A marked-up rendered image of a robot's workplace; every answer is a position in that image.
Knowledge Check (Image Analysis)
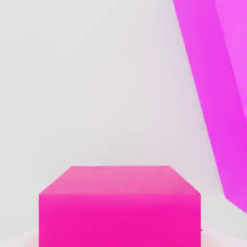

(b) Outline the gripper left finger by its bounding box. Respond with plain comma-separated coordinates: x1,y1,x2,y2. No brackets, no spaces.
5,229,40,247

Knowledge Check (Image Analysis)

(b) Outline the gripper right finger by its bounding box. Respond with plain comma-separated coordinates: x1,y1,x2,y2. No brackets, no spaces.
200,227,242,247

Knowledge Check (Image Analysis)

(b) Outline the large magenta box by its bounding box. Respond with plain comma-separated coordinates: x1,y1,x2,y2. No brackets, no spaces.
172,0,247,214

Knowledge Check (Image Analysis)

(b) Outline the small pink cube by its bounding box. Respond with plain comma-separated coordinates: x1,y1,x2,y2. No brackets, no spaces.
38,165,202,247

